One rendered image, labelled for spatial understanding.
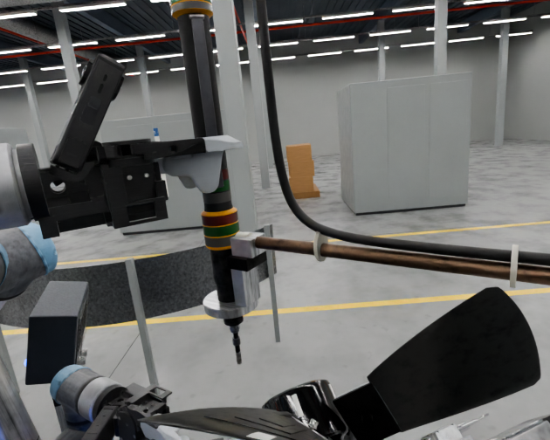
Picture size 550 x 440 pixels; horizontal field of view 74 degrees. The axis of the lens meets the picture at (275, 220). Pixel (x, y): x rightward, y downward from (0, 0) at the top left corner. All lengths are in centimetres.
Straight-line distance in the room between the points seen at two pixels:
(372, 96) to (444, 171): 182
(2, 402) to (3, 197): 50
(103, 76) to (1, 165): 12
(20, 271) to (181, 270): 170
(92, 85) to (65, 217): 12
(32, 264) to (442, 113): 659
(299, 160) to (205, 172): 816
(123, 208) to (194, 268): 210
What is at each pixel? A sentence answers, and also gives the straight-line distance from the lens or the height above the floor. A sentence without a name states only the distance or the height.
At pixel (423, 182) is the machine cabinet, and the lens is 694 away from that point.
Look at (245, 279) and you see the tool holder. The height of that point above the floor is 148.
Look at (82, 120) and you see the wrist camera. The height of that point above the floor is 167.
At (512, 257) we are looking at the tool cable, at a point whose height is 154.
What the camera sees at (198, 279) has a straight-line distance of 250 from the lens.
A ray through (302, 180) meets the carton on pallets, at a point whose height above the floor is 43.
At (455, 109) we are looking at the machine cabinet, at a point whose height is 168.
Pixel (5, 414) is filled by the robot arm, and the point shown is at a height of 123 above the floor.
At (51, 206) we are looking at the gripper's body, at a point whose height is 160.
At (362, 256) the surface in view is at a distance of 35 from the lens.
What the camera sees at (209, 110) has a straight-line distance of 42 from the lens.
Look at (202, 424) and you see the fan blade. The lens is 34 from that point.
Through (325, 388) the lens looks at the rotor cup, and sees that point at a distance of 63.
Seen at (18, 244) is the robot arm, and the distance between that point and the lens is 83.
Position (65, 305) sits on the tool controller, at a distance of 116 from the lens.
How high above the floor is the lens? 165
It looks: 14 degrees down
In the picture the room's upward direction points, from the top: 5 degrees counter-clockwise
